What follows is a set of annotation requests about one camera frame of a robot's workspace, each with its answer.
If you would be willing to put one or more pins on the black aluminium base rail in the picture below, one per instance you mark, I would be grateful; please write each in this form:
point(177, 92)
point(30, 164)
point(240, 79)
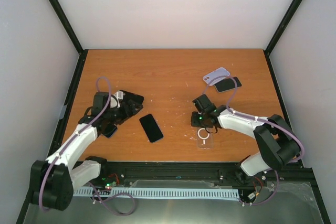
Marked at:
point(222, 174)

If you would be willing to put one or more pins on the left black frame post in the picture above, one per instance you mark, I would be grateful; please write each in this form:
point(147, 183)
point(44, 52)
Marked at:
point(67, 26)

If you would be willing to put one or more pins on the black table rail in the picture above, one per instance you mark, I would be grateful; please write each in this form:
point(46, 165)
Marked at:
point(277, 89)
point(69, 100)

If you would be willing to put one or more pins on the light blue cable duct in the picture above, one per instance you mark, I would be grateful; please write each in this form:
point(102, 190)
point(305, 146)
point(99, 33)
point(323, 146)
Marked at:
point(172, 193)

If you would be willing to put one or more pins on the right black table rail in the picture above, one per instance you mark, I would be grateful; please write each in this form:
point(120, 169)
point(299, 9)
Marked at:
point(277, 89)

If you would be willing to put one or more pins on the left black table rail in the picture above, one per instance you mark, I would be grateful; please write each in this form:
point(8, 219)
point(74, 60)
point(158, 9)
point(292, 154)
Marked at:
point(69, 100)

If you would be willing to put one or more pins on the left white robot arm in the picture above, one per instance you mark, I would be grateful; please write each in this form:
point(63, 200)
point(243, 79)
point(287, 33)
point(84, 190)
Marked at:
point(54, 180)

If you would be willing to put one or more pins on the right black frame post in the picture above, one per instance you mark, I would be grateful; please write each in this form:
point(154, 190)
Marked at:
point(289, 14)

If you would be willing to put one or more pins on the blue smartphone black screen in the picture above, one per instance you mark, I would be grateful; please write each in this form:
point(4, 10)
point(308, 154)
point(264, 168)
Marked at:
point(151, 128)

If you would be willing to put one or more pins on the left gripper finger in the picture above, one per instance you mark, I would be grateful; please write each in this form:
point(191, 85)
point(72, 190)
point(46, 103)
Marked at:
point(129, 96)
point(132, 108)

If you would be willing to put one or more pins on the clear magsafe phone case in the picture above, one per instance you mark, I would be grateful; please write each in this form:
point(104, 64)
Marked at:
point(204, 139)

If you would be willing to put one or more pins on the black frame post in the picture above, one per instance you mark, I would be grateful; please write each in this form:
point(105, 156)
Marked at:
point(67, 26)
point(289, 14)

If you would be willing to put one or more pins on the dark blue phone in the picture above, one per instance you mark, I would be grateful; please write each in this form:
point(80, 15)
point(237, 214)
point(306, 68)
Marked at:
point(109, 130)

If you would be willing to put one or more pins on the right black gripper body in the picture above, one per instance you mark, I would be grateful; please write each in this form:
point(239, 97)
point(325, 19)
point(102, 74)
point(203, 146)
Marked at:
point(199, 122)

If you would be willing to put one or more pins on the left controller board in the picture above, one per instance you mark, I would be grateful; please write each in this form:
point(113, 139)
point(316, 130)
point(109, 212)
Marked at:
point(110, 181)

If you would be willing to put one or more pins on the lavender phone case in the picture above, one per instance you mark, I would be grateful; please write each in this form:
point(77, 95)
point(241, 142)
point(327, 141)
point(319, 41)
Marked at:
point(215, 76)

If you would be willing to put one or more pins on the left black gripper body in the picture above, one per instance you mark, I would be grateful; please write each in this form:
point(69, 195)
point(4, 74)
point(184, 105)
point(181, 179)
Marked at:
point(116, 117)

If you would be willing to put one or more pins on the white phone black screen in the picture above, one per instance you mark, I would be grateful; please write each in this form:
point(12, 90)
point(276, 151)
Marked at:
point(223, 84)

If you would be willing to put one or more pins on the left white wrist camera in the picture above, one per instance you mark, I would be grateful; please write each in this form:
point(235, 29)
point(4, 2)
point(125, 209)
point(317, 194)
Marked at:
point(116, 99)

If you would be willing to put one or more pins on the right controller wiring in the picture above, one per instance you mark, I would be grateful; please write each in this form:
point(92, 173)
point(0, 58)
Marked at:
point(256, 188)

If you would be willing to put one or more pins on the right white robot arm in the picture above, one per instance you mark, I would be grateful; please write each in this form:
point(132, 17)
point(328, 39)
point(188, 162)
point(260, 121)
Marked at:
point(277, 144)

